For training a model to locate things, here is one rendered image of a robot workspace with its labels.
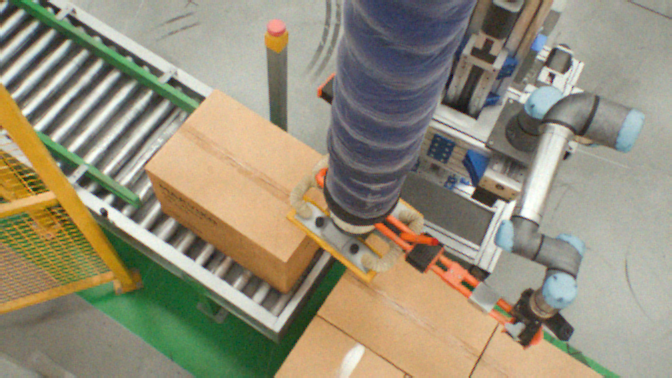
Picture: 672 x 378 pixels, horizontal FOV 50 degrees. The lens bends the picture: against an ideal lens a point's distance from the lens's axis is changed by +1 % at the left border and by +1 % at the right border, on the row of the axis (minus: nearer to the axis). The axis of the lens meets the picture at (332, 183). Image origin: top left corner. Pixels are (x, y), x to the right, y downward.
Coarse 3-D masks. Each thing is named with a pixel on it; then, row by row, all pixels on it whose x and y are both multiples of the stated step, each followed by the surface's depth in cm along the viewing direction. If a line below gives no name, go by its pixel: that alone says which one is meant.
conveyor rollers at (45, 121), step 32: (32, 0) 318; (0, 32) 311; (32, 32) 313; (0, 64) 306; (96, 64) 307; (64, 96) 299; (96, 96) 301; (128, 96) 303; (64, 128) 293; (96, 128) 295; (96, 160) 290; (96, 192) 284; (224, 256) 276; (320, 256) 277
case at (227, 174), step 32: (224, 96) 258; (192, 128) 251; (224, 128) 252; (256, 128) 253; (160, 160) 246; (192, 160) 246; (224, 160) 247; (256, 160) 248; (288, 160) 248; (160, 192) 258; (192, 192) 241; (224, 192) 242; (256, 192) 243; (288, 192) 243; (192, 224) 268; (224, 224) 240; (256, 224) 238; (288, 224) 238; (256, 256) 249; (288, 256) 234; (288, 288) 264
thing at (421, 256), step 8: (408, 248) 208; (416, 248) 209; (424, 248) 209; (432, 248) 209; (440, 248) 209; (408, 256) 207; (416, 256) 208; (424, 256) 208; (432, 256) 208; (416, 264) 208; (424, 264) 207; (432, 264) 206; (424, 272) 210
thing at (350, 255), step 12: (312, 204) 226; (288, 216) 224; (300, 216) 224; (312, 216) 224; (324, 216) 224; (300, 228) 223; (312, 228) 222; (324, 240) 221; (348, 240) 222; (360, 240) 222; (336, 252) 220; (348, 252) 220; (360, 252) 220; (372, 252) 220; (348, 264) 219; (360, 264) 219; (360, 276) 218; (372, 276) 218
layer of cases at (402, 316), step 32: (384, 256) 279; (352, 288) 272; (384, 288) 273; (416, 288) 274; (448, 288) 275; (320, 320) 266; (352, 320) 267; (384, 320) 268; (416, 320) 269; (448, 320) 269; (480, 320) 270; (320, 352) 262; (352, 352) 262; (384, 352) 263; (416, 352) 264; (448, 352) 264; (480, 352) 265; (512, 352) 266; (544, 352) 266
